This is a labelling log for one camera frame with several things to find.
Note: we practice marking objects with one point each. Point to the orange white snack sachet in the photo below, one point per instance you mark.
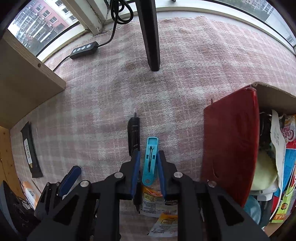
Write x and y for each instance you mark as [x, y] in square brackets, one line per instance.
[153, 204]

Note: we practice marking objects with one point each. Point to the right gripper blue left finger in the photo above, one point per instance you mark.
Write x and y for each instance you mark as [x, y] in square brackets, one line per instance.
[135, 171]

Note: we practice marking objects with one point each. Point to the coffee mate sachet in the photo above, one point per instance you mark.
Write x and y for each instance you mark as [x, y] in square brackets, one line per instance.
[288, 131]

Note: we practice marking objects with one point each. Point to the pink plaid table cloth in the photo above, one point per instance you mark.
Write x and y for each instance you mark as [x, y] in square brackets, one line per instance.
[202, 61]

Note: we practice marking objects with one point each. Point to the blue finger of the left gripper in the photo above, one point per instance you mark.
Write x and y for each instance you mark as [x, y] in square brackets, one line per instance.
[69, 180]

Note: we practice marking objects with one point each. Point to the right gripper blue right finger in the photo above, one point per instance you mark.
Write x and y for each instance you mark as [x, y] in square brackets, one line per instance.
[160, 154]

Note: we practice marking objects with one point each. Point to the black tripod leg stand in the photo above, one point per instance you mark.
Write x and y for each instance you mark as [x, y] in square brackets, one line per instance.
[146, 11]

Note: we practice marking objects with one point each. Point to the wooden shelf board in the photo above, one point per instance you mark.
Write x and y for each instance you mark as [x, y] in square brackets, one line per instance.
[26, 82]

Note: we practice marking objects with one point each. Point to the white paper envelope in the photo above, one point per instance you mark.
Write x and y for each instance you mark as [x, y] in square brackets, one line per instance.
[278, 142]

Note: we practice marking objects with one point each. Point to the red cardboard storage box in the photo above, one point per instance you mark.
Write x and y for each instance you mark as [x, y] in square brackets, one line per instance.
[239, 155]

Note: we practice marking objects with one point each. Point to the light blue plastic clothespin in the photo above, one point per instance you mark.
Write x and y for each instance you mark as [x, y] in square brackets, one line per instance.
[150, 170]

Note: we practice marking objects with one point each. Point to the black flat sachet packet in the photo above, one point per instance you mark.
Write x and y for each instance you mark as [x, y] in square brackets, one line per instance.
[30, 152]

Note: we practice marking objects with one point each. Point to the black marker pen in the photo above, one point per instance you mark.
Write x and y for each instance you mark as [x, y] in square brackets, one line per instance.
[133, 132]

